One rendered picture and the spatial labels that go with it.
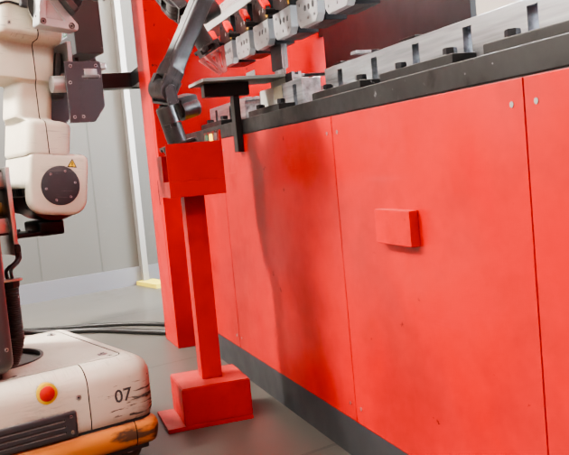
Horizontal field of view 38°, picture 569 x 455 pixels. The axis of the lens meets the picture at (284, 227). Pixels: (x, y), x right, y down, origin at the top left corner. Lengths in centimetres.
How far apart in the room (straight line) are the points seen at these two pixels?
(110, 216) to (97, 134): 53
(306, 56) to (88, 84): 154
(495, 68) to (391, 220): 44
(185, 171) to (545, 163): 129
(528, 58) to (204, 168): 126
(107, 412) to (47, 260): 330
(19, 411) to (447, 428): 99
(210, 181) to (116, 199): 322
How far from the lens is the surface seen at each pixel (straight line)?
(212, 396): 242
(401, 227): 161
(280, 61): 263
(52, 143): 225
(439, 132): 150
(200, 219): 241
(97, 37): 355
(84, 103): 227
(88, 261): 547
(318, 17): 226
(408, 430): 179
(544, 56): 125
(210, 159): 234
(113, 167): 553
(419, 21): 287
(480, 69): 138
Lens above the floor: 74
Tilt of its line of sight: 5 degrees down
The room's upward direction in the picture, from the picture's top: 5 degrees counter-clockwise
